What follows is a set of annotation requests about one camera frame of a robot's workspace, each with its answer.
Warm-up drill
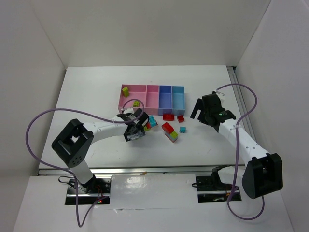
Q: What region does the aluminium side rail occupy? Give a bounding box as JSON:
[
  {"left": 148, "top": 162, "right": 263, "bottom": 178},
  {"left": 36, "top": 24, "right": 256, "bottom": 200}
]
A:
[{"left": 226, "top": 66, "right": 256, "bottom": 140}]

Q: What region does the aluminium front rail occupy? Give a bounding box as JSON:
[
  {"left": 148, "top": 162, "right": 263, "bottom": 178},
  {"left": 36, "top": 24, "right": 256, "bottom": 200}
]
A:
[{"left": 37, "top": 164, "right": 249, "bottom": 176}]

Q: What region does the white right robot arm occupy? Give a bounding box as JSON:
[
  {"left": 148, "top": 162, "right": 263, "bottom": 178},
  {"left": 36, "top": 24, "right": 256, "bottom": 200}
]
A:
[{"left": 190, "top": 92, "right": 283, "bottom": 199}]

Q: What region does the narrow pink container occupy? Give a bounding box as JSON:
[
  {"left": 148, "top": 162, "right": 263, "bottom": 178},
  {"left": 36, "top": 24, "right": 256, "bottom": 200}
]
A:
[{"left": 145, "top": 85, "right": 159, "bottom": 115}]

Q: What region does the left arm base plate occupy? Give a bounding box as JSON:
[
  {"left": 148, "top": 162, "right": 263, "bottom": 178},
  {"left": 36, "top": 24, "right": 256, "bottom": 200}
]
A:
[{"left": 58, "top": 176, "right": 112, "bottom": 205}]

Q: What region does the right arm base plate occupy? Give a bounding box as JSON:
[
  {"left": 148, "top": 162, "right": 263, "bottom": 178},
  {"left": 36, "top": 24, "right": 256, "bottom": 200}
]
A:
[{"left": 191, "top": 176, "right": 232, "bottom": 203}]

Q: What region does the light blue container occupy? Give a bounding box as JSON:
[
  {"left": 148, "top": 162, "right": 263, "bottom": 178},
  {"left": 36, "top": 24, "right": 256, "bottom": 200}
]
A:
[{"left": 172, "top": 86, "right": 186, "bottom": 116}]

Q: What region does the green red cyan lego stack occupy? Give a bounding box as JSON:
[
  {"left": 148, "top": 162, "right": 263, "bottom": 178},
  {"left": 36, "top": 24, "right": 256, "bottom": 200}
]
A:
[{"left": 144, "top": 116, "right": 157, "bottom": 131}]

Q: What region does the wide red lego brick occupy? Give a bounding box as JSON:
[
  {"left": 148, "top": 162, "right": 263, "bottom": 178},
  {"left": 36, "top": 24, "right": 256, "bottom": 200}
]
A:
[{"left": 162, "top": 114, "right": 174, "bottom": 121}]

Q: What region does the dark blue container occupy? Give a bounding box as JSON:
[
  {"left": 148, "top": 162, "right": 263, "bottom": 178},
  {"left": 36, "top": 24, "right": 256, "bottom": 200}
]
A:
[{"left": 158, "top": 86, "right": 172, "bottom": 115}]

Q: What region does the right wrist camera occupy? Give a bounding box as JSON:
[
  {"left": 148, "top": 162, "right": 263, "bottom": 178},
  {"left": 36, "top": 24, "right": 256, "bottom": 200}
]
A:
[{"left": 214, "top": 90, "right": 225, "bottom": 104}]

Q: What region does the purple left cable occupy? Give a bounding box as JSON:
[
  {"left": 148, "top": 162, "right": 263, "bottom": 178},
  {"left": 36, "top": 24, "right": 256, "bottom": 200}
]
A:
[{"left": 25, "top": 98, "right": 145, "bottom": 228}]

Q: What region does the small cyan lego brick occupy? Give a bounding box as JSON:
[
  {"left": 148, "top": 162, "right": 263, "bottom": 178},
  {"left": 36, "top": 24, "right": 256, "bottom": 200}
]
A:
[{"left": 179, "top": 126, "right": 186, "bottom": 133}]

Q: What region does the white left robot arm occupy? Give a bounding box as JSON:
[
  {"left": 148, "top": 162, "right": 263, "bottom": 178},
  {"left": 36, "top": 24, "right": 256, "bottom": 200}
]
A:
[{"left": 52, "top": 108, "right": 150, "bottom": 192}]

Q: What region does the small red lego brick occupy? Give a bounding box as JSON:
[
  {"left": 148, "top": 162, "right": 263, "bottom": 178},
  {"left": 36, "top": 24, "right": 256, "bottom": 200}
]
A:
[{"left": 177, "top": 115, "right": 185, "bottom": 123}]

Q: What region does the yellow-green lego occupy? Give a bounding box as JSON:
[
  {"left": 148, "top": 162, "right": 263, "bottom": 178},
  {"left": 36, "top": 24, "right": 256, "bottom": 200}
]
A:
[{"left": 122, "top": 87, "right": 129, "bottom": 98}]

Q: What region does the multicolour lego stack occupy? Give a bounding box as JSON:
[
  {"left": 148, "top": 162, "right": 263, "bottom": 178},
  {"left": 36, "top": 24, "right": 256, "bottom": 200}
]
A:
[{"left": 162, "top": 122, "right": 178, "bottom": 143}]

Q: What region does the long green lego brick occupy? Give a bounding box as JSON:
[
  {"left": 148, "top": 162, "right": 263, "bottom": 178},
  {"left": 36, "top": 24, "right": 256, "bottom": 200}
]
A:
[{"left": 133, "top": 100, "right": 140, "bottom": 108}]

